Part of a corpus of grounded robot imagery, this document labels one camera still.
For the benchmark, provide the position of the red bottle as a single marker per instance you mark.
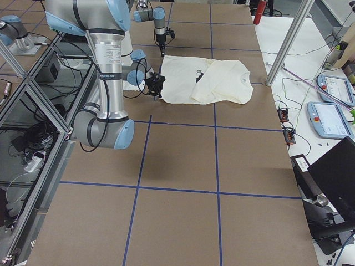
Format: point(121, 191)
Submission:
point(259, 12)

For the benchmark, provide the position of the orange black connector module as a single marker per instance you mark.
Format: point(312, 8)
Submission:
point(283, 115)

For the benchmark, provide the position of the black box with white label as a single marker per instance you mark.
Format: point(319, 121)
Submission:
point(306, 183)

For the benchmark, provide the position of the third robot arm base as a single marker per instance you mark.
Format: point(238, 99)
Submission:
point(17, 39)

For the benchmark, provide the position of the black laptop monitor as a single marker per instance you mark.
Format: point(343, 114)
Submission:
point(333, 173)

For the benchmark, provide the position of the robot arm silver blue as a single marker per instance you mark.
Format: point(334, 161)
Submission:
point(103, 121)
point(145, 12)

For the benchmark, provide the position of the aluminium frame post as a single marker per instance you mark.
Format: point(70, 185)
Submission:
point(289, 39)

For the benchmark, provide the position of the person in beige shirt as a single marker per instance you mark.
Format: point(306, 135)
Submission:
point(347, 58)

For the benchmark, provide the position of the blue teach pendant near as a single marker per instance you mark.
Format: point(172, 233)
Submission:
point(328, 120)

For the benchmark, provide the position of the blue teach pendant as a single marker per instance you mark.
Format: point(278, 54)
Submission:
point(338, 87)
point(328, 120)

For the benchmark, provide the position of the blue teach pendant far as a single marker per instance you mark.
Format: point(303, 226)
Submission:
point(338, 87)

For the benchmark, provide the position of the reacher grabber stick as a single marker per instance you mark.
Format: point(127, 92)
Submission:
point(322, 91)

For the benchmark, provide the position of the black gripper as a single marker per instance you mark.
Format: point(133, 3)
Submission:
point(155, 83)
point(160, 39)

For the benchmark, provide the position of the white long-sleeve cat shirt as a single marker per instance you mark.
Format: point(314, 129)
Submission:
point(193, 80)

